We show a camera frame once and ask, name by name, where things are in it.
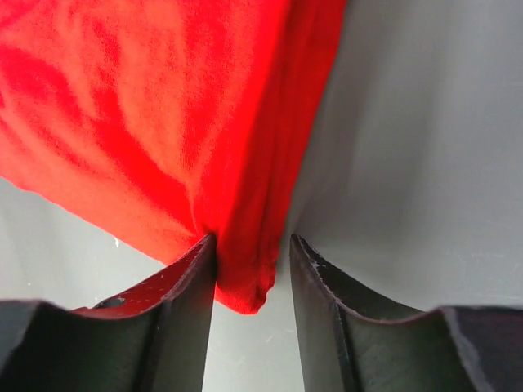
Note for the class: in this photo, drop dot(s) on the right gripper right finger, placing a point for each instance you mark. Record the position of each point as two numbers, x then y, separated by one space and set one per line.
352 338

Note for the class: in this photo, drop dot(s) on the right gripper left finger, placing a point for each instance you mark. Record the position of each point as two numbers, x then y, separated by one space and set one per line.
151 337

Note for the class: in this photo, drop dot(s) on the red t-shirt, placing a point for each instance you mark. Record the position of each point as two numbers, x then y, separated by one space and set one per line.
163 121

